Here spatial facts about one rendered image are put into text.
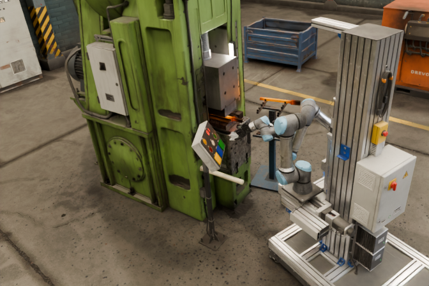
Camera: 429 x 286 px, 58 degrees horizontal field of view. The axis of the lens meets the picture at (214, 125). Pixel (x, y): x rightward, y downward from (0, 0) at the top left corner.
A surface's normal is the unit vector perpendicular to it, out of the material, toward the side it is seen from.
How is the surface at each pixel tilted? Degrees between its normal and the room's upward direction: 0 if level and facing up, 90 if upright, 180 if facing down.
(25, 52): 90
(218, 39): 90
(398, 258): 0
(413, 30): 90
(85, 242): 0
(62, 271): 0
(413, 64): 90
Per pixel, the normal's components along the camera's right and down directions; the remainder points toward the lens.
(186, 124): -0.55, 0.44
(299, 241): -0.07, -0.86
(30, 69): 0.76, 0.28
